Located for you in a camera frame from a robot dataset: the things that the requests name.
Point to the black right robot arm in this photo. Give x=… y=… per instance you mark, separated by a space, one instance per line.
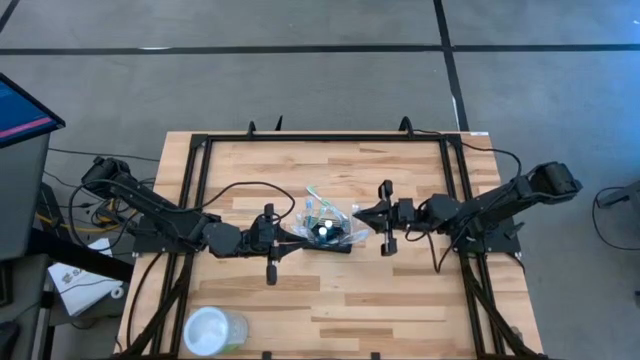
x=500 y=200

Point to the white tape roll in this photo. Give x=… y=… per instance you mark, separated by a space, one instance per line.
x=117 y=292

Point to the white table label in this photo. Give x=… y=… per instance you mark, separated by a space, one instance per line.
x=479 y=133

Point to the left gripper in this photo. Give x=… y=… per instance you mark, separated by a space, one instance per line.
x=267 y=237

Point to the black frame hook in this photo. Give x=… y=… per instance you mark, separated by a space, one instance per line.
x=278 y=123
x=251 y=128
x=406 y=125

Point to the black stand beam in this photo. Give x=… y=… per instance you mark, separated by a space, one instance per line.
x=80 y=255

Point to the grey equipment base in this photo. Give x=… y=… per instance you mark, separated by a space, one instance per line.
x=622 y=195

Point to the blue mouthwash bottle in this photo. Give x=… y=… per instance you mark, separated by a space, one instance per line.
x=329 y=223

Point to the grey-bristled toothbrush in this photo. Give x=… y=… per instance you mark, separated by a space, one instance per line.
x=357 y=220

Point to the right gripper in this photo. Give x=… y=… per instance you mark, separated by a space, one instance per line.
x=404 y=212

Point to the black aluminium table frame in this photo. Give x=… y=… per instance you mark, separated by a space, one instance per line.
x=325 y=137

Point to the white teal toothpaste tube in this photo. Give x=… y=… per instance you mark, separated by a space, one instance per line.
x=322 y=231

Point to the blue screen monitor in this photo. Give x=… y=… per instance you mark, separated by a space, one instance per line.
x=20 y=115

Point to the white paper booklet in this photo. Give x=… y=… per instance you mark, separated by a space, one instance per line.
x=80 y=285

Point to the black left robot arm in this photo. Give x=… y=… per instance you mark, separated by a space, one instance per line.
x=150 y=200

